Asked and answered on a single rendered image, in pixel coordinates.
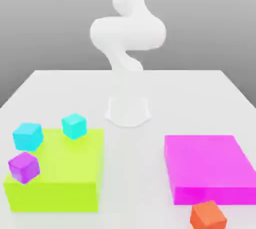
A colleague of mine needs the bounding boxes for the small turquoise cube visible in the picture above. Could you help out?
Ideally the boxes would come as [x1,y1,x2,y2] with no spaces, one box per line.
[61,112,88,141]

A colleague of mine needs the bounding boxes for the small sky blue cube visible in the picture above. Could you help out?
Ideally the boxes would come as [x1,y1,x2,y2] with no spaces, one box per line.
[12,122,44,152]

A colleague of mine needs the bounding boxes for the small purple cube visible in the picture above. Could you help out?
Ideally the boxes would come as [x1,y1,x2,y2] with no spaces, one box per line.
[7,151,41,185]

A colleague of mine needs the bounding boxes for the small orange cube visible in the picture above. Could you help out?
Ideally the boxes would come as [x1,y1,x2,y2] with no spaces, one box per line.
[189,200,228,229]

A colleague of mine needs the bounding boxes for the large lime green box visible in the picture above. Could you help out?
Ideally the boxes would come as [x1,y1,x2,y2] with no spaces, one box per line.
[3,128,105,213]

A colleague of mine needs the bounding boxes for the large magenta box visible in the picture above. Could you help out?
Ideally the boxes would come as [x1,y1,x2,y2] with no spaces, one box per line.
[164,134,256,206]

